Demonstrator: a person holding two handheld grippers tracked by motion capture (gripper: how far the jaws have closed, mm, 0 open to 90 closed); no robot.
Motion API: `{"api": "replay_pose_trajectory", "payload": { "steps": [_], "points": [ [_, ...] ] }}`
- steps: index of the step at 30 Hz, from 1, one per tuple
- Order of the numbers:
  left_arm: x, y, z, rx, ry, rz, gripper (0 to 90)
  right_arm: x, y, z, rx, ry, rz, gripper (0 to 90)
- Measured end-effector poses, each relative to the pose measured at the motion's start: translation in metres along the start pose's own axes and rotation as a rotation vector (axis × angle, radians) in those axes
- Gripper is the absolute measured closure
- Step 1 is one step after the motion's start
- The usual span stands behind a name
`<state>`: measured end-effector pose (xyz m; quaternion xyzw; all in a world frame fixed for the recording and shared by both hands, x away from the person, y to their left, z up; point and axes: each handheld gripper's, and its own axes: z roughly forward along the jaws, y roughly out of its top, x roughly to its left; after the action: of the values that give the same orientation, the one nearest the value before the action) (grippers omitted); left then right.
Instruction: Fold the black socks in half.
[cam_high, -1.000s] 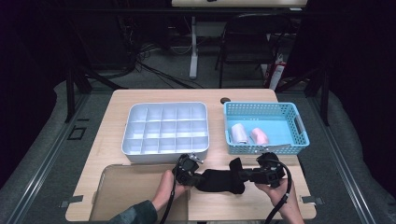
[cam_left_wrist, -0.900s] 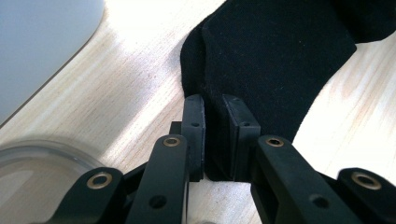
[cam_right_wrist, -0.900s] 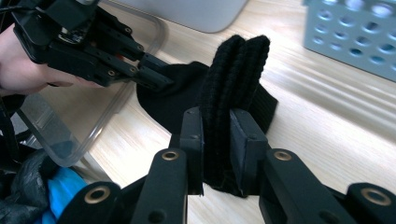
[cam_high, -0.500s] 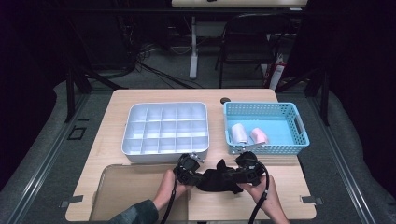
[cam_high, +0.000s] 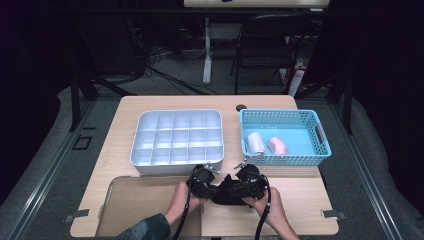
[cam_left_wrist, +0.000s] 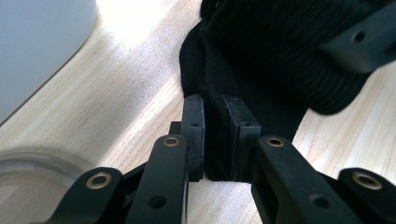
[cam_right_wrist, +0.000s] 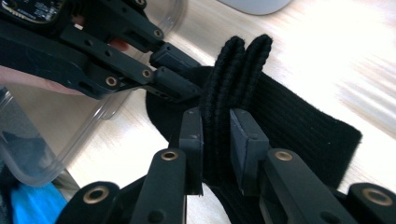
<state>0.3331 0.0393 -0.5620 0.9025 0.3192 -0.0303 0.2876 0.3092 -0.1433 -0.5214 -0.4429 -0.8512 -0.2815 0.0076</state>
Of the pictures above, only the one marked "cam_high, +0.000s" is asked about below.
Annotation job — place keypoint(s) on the pink sock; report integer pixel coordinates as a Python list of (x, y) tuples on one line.
[(277, 146)]

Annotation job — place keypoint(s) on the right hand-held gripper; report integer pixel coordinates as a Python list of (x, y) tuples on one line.
[(251, 183)]

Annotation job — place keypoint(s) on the black metal stand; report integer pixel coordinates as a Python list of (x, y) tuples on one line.
[(75, 100), (348, 103)]

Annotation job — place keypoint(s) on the clear plastic lid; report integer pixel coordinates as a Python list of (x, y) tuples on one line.
[(140, 206)]

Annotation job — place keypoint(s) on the black folding chair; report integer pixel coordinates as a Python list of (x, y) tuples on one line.
[(263, 50)]

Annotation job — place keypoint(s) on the light wooden desk top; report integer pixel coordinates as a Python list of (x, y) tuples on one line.
[(256, 3)]

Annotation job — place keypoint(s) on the white sock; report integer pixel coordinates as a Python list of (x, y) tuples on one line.
[(256, 143)]

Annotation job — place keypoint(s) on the white compartment storage box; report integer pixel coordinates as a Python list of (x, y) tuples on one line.
[(176, 136)]

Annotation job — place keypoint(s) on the person's right hand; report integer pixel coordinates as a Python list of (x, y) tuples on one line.
[(273, 210)]

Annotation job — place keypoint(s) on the dark round table grommet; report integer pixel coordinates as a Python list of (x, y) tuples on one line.
[(241, 107)]

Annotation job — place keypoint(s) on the red and white box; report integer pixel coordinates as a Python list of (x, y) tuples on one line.
[(296, 78)]

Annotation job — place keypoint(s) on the grey metal table bracket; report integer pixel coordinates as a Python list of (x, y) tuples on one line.
[(333, 214), (76, 215)]

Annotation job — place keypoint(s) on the person's left hand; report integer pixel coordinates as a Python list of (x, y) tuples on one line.
[(181, 203)]

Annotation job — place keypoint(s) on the blue perforated plastic basket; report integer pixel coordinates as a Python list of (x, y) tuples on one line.
[(290, 140)]

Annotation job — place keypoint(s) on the aluminium floor rail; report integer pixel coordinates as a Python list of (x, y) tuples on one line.
[(50, 170), (363, 170)]

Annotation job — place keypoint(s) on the black sock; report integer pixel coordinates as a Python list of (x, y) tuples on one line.
[(225, 196)]

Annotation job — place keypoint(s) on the white desk leg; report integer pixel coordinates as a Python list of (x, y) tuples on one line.
[(207, 60)]

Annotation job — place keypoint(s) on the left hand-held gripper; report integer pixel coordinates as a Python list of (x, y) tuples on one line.
[(201, 183)]

